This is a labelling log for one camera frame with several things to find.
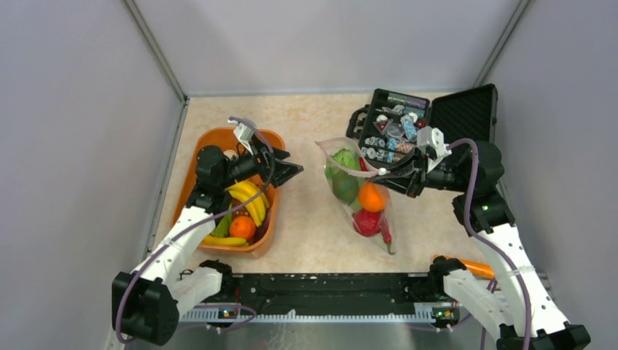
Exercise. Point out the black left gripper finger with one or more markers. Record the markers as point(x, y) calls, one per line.
point(283, 172)
point(277, 154)

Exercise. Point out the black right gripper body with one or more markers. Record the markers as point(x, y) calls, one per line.
point(446, 176)

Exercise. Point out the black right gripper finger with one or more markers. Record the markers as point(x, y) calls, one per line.
point(404, 168)
point(405, 185)

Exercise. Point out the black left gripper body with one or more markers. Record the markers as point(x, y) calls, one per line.
point(245, 166)

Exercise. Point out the orange fruit toy back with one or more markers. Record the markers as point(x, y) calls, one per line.
point(371, 198)

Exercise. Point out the orange fruit toy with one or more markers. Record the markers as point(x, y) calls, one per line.
point(242, 227)
point(371, 198)

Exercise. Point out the clear zip top bag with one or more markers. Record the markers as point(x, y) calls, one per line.
point(329, 147)

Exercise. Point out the red chili pepper toy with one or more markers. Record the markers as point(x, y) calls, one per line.
point(386, 236)

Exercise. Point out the red apple toy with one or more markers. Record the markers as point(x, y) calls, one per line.
point(367, 223)

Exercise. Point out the green lime toy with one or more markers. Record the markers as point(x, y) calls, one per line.
point(345, 187)

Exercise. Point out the green napa cabbage toy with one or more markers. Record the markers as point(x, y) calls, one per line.
point(344, 157)

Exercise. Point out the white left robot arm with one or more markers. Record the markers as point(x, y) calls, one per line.
point(148, 302)

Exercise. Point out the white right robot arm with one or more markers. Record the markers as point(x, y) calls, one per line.
point(525, 317)

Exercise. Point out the yellow banana bunch toy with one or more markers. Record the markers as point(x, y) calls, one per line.
point(257, 204)

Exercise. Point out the orange plastic bin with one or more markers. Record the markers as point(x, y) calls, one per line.
point(264, 238)

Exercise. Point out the black poker chip case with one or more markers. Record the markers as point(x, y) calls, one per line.
point(387, 128)

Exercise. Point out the orange fruit toy front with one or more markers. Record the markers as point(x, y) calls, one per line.
point(242, 227)

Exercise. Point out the yellow banana toy front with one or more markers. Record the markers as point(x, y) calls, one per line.
point(224, 241)

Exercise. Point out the orange carrot toy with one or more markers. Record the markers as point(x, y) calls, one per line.
point(478, 269)

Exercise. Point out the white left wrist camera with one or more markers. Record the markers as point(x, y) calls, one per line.
point(243, 132)

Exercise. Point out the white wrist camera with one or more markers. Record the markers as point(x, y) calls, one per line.
point(243, 132)
point(430, 141)

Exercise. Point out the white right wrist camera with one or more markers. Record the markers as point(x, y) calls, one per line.
point(430, 141)

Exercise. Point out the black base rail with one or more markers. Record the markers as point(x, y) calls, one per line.
point(331, 294)

